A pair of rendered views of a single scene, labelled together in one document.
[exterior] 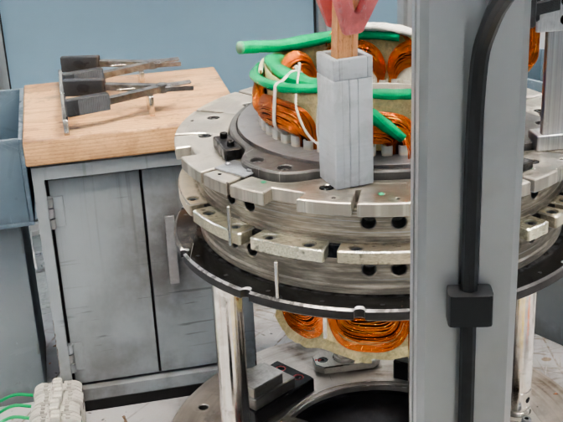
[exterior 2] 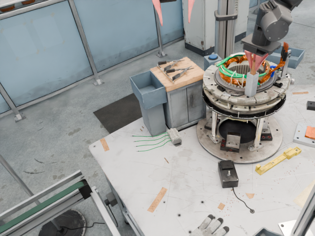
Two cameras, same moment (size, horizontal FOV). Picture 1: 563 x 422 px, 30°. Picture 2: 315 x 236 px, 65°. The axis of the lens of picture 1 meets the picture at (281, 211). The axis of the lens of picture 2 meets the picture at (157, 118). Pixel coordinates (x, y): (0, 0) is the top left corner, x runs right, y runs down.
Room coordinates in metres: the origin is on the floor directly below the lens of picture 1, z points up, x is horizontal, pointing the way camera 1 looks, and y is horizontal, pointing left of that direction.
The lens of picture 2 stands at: (0.01, 0.36, 1.66)
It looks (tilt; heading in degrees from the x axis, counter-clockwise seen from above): 41 degrees down; 355
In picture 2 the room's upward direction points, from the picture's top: 10 degrees counter-clockwise
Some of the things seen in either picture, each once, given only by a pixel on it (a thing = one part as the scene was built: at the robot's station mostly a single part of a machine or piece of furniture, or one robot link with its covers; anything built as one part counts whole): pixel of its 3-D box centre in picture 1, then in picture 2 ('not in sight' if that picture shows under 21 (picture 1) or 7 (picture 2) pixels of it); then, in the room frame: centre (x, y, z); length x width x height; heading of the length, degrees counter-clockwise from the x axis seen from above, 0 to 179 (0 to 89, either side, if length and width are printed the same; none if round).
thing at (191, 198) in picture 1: (197, 186); (210, 94); (0.77, 0.07, 1.06); 0.09 x 0.04 x 0.01; 17
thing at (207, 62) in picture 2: not in sight; (212, 78); (1.09, -0.07, 0.91); 0.07 x 0.07 x 0.25; 2
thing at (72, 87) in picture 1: (85, 86); (170, 70); (0.96, 0.18, 1.09); 0.04 x 0.01 x 0.02; 86
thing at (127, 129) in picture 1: (129, 112); (177, 73); (0.99, 0.14, 1.05); 0.20 x 0.19 x 0.02; 101
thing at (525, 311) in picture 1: (520, 316); not in sight; (0.81, -0.21, 0.91); 0.02 x 0.02 x 0.21
